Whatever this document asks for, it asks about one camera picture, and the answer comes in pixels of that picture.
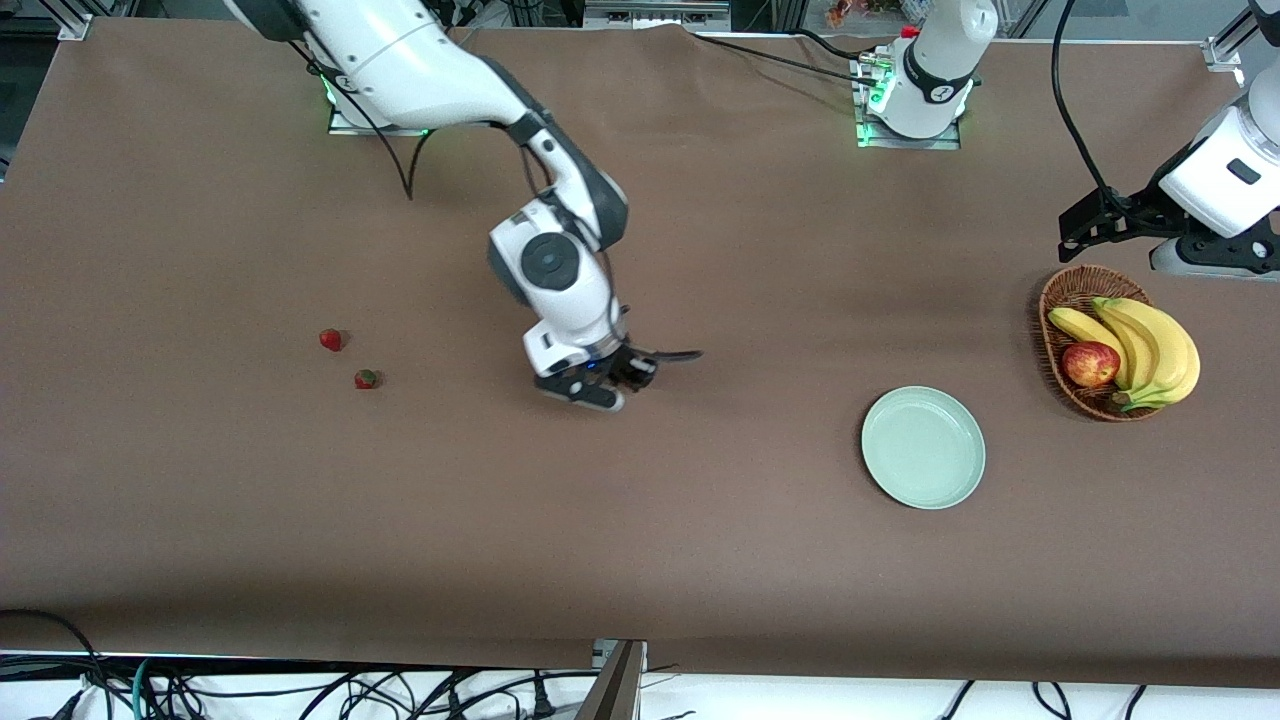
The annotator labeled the red apple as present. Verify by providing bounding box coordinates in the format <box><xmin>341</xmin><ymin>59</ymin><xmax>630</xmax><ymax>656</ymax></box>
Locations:
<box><xmin>1062</xmin><ymin>341</ymin><xmax>1122</xmax><ymax>389</ymax></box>

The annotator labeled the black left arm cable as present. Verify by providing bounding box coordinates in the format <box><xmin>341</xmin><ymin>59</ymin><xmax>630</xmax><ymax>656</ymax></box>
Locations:
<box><xmin>1050</xmin><ymin>0</ymin><xmax>1131</xmax><ymax>226</ymax></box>

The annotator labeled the pale green plate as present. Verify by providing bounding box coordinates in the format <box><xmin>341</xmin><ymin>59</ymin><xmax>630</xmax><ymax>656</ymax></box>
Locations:
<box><xmin>861</xmin><ymin>386</ymin><xmax>987</xmax><ymax>511</ymax></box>

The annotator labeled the brown wicker basket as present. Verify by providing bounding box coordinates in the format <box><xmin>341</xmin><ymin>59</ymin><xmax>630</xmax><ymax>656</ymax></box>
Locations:
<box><xmin>1038</xmin><ymin>264</ymin><xmax>1166</xmax><ymax>423</ymax></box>

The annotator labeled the long black table cable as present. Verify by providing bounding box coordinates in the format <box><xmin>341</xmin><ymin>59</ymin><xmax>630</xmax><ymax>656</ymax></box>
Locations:
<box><xmin>688</xmin><ymin>33</ymin><xmax>883</xmax><ymax>89</ymax></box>

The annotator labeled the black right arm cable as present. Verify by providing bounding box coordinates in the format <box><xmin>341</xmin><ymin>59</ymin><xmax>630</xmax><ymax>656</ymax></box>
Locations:
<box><xmin>288</xmin><ymin>38</ymin><xmax>437</xmax><ymax>201</ymax></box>

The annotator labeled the black looped floor cable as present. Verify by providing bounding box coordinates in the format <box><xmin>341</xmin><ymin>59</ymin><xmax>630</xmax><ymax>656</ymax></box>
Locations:
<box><xmin>0</xmin><ymin>608</ymin><xmax>111</xmax><ymax>720</ymax></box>

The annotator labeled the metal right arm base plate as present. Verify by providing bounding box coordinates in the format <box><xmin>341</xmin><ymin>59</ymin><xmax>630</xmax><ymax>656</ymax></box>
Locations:
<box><xmin>326</xmin><ymin>75</ymin><xmax>433</xmax><ymax>137</ymax></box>

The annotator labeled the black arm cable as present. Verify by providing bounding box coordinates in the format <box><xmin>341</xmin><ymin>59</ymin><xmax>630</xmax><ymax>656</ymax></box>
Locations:
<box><xmin>288</xmin><ymin>38</ymin><xmax>437</xmax><ymax>201</ymax></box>
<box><xmin>1050</xmin><ymin>0</ymin><xmax>1131</xmax><ymax>226</ymax></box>

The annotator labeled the brown table post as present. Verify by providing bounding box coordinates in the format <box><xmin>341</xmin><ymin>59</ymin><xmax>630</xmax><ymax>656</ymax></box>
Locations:
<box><xmin>578</xmin><ymin>640</ymin><xmax>649</xmax><ymax>720</ymax></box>

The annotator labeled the aluminium frame profile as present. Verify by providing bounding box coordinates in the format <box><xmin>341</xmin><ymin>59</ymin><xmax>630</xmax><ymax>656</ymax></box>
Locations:
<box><xmin>20</xmin><ymin>0</ymin><xmax>93</xmax><ymax>41</ymax></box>
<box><xmin>1203</xmin><ymin>0</ymin><xmax>1280</xmax><ymax>71</ymax></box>

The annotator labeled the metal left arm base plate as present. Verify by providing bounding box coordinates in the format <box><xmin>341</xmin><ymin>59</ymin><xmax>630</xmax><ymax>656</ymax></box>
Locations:
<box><xmin>852</xmin><ymin>50</ymin><xmax>963</xmax><ymax>151</ymax></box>

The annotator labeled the yellow banana bunch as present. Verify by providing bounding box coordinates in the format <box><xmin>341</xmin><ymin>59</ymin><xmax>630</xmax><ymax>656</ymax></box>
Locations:
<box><xmin>1047</xmin><ymin>296</ymin><xmax>1201</xmax><ymax>413</ymax></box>

